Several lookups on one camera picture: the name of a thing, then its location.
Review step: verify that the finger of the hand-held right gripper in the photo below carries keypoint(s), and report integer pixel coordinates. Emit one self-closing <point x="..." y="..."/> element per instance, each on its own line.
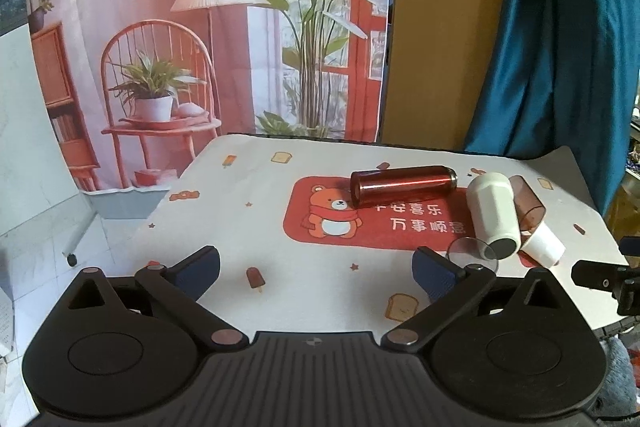
<point x="600" y="276"/>
<point x="631" y="247"/>

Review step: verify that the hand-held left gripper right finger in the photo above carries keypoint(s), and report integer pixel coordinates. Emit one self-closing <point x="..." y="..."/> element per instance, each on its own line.
<point x="431" y="274"/>

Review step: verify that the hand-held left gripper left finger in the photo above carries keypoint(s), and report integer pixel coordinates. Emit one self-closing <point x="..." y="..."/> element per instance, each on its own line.
<point x="199" y="271"/>

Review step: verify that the small white cup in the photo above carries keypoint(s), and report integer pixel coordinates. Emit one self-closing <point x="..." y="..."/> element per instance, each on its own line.
<point x="544" y="247"/>

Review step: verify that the tall white cup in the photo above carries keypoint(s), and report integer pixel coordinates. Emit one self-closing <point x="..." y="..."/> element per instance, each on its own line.
<point x="492" y="212"/>

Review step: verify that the brown transparent cup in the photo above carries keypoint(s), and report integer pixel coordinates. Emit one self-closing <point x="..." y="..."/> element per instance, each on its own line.
<point x="527" y="202"/>

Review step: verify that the bear print table mat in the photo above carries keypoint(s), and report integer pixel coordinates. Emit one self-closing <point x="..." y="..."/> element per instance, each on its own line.
<point x="250" y="227"/>

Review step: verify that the colourful shelf clutter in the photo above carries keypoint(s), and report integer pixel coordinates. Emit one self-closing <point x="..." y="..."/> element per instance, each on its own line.
<point x="632" y="147"/>

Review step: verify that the grey fluffy cloth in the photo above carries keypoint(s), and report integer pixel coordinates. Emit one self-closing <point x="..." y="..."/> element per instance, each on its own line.
<point x="620" y="382"/>

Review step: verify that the white pole with black cap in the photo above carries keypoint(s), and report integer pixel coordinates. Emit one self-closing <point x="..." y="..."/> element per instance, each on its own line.
<point x="77" y="241"/>

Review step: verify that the printed room backdrop cloth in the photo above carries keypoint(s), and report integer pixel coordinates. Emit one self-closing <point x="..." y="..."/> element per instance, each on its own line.
<point x="200" y="82"/>

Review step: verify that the blue curtain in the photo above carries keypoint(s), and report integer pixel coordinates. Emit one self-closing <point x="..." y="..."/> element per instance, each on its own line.
<point x="550" y="32"/>

